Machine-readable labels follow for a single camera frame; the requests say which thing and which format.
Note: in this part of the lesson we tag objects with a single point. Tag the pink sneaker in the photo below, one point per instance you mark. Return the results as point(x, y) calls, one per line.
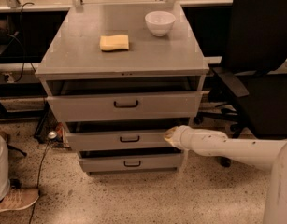
point(19, 199)

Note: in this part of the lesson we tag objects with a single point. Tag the grey drawer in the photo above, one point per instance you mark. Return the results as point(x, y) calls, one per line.
point(120, 134)
point(133, 160)
point(158, 105)

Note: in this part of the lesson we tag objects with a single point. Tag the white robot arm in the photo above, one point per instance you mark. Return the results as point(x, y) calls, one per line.
point(270, 155)

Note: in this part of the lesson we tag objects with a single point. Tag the grey drawer cabinet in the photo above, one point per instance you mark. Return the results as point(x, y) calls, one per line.
point(74, 64)

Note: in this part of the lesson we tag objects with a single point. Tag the yellow sponge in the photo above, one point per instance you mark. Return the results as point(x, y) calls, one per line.
point(114, 42)

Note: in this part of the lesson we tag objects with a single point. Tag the grey bottom drawer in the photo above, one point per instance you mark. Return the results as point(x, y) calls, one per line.
point(133, 160)

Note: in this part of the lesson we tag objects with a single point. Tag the grey top drawer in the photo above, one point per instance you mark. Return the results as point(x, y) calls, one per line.
point(158, 105)

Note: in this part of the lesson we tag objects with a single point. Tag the black office chair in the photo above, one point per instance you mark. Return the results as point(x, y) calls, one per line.
point(256, 46)

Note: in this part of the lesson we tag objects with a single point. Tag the white and yellow gripper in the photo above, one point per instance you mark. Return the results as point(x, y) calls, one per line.
point(180, 136)

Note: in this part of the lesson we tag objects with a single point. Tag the white trouser leg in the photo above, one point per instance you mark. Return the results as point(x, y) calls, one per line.
point(4, 181)

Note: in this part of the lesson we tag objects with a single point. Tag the silver round floor object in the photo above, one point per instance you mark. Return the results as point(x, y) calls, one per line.
point(52, 135)

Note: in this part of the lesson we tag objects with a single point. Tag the white bowl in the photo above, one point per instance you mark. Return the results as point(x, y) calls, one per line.
point(159, 23)

